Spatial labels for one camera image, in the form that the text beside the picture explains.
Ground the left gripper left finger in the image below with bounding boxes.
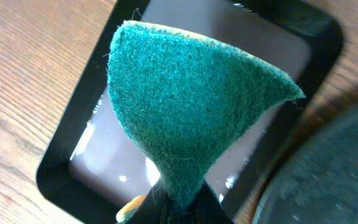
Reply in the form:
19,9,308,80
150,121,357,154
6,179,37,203
126,183,170,224

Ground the rectangular black tray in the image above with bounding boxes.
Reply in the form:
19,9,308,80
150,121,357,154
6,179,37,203
36,0,344,223

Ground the green sponge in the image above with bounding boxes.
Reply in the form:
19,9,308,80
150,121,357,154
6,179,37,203
108,21,304,223

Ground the round black tray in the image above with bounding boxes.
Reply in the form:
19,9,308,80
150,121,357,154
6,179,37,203
252,105,358,224

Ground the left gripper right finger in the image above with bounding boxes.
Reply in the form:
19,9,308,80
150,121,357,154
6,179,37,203
191,181,234,224

